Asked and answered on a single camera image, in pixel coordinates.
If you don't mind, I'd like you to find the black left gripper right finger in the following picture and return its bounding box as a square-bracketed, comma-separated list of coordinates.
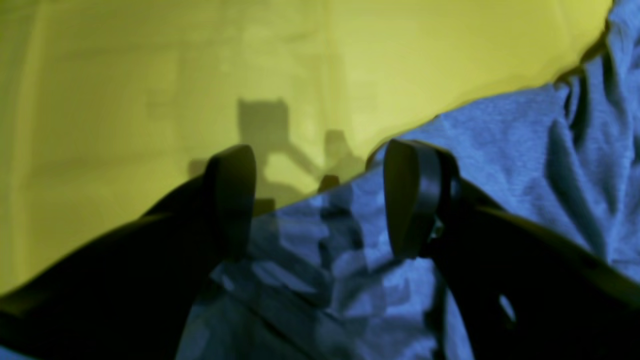
[382, 139, 639, 360]

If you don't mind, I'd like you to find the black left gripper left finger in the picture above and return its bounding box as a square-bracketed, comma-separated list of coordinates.
[1, 145, 257, 360]

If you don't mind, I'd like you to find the yellow table cloth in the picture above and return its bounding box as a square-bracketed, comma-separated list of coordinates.
[1, 0, 613, 292]

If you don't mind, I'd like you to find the grey t-shirt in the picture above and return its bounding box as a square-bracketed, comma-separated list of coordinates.
[176, 0, 639, 360]

